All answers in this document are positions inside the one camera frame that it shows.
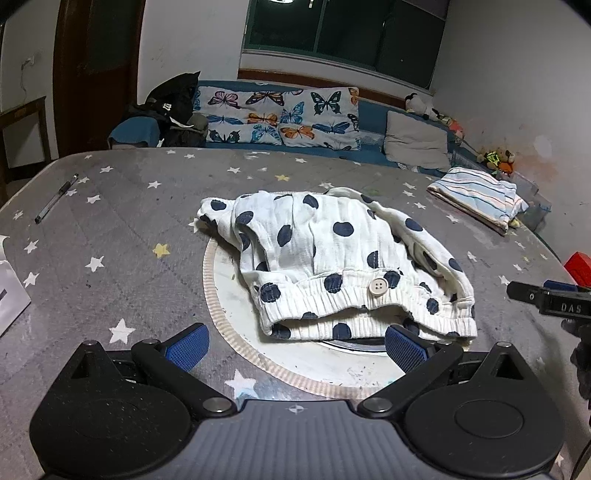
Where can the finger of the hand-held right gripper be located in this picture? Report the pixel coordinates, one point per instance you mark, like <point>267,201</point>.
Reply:
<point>524,290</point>
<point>561,285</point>

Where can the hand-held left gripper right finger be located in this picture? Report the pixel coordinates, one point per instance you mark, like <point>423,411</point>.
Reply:
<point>405,347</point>

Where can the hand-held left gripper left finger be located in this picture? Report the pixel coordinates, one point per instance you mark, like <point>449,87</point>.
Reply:
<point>189,345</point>

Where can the white navy polka dot pants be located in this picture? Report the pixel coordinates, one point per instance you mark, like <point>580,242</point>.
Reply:
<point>314,244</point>

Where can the black clothes pile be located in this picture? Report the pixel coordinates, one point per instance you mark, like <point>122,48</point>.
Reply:
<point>175,106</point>

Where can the red plastic stool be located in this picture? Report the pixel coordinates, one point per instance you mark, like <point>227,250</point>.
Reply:
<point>579,264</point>

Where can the round black induction cooker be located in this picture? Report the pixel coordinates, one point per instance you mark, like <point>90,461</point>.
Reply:
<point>355,345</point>

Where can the small yellow object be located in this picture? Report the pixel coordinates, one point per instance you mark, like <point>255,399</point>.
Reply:
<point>515,223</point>

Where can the clear plastic storage box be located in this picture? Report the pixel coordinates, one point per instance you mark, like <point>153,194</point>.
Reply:
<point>531,198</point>

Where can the striped folded cloth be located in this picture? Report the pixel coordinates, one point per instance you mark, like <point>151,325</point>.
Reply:
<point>475,194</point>

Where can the orange plush toy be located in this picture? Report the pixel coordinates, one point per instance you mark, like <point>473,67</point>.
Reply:
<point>507,161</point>

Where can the grey star print tablecloth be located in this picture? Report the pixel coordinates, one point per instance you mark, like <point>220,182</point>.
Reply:
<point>115,230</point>

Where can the green yellow plush toy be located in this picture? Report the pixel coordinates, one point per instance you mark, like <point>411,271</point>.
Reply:
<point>490,158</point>

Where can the white pink tissue box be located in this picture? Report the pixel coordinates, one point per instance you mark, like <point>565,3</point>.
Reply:
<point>11,300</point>

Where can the pink plush toy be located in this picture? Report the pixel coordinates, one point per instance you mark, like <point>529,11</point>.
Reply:
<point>450,122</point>

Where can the grey pillow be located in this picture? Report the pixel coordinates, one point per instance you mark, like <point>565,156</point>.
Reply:
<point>415,138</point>

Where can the clear black pen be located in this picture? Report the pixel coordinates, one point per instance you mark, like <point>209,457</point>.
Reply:
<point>55,199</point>

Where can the black white plush toy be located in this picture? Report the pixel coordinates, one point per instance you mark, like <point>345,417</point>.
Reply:
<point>418,104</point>

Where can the blue sofa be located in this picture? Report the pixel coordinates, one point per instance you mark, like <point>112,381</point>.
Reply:
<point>371,117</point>

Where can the butterfly print pillow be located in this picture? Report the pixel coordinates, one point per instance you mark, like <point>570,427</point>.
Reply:
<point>277,115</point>

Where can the dark wooden desk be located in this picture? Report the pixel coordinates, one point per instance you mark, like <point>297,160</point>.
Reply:
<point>25,108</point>

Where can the dark wooden door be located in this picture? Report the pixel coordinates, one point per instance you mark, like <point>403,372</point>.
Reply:
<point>92,69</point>

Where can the dark window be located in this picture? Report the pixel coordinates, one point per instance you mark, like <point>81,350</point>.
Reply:
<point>346,27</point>

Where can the brown wooden rail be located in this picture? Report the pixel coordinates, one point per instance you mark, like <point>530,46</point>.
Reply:
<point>300,78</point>

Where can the white wall socket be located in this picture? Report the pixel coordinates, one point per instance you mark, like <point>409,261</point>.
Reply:
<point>28,61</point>

